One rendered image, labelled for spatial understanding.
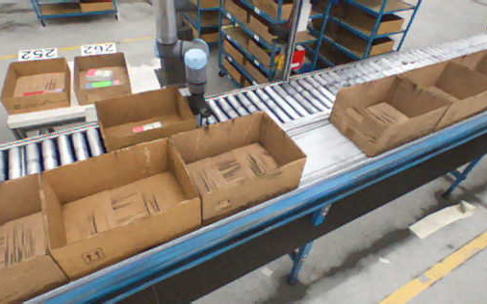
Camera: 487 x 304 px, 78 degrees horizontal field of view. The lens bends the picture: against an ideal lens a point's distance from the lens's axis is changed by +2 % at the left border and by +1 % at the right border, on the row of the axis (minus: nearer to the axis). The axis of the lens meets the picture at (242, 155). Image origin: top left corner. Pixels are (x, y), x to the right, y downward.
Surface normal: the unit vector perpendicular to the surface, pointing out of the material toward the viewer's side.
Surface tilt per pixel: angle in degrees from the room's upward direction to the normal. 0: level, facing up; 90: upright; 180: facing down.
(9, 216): 89
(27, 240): 1
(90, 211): 1
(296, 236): 0
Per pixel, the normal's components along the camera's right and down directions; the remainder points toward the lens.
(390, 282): 0.07, -0.71
